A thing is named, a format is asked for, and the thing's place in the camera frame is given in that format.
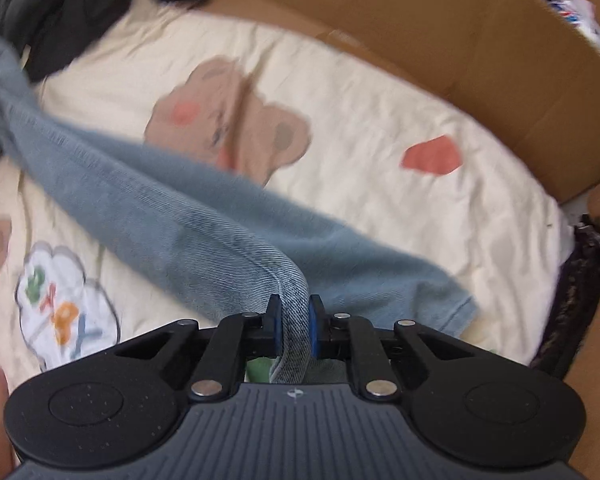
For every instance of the leopard print garment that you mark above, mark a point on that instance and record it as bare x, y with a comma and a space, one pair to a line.
575, 290

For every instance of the cream bear-print bed sheet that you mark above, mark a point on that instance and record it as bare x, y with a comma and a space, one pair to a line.
360, 105

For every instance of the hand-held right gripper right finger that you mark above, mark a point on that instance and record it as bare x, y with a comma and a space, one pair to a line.
315, 327

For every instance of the light blue denim jeans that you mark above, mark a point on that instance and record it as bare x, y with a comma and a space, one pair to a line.
180, 220

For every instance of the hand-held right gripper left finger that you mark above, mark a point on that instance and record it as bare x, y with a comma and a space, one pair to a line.
276, 327

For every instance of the brown cardboard sheet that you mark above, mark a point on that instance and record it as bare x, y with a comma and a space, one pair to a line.
430, 20

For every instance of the black clothes pile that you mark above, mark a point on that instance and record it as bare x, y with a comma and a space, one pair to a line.
80, 25

